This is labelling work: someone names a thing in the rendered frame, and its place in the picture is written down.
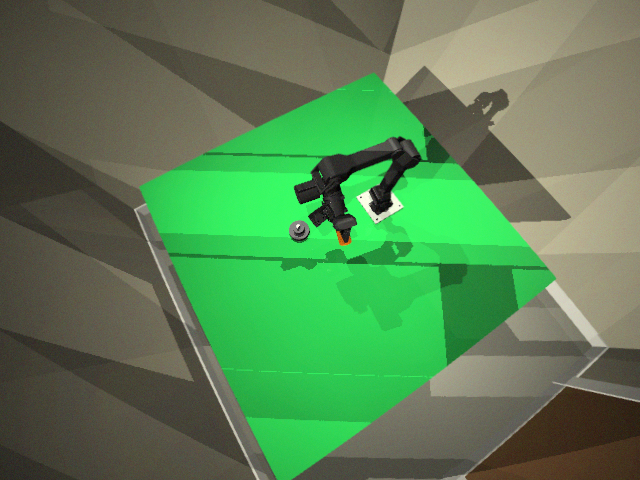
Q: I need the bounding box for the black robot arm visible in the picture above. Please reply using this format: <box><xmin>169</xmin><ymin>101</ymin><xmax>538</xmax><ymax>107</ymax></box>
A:
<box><xmin>294</xmin><ymin>136</ymin><xmax>422</xmax><ymax>227</ymax></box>

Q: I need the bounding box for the orange knob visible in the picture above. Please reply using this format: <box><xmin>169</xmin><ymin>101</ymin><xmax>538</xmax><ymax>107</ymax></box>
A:
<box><xmin>336</xmin><ymin>231</ymin><xmax>352</xmax><ymax>246</ymax></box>

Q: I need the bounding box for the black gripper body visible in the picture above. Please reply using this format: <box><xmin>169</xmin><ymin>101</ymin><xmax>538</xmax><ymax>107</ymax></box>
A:
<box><xmin>323</xmin><ymin>191</ymin><xmax>357</xmax><ymax>231</ymax></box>

